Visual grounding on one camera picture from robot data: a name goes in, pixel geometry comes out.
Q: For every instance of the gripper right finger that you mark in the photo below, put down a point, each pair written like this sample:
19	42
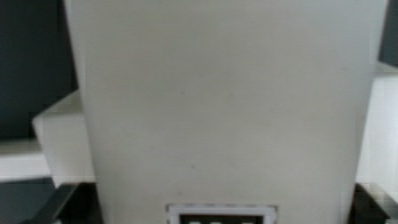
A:
374	206

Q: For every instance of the small white cabinet block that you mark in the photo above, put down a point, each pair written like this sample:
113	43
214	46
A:
225	86

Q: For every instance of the white cabinet body box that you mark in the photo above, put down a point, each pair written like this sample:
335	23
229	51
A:
62	130

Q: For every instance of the white L-shaped fence wall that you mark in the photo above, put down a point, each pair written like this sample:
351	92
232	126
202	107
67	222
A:
24	163

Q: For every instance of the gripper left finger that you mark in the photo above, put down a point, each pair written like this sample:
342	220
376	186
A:
70	207

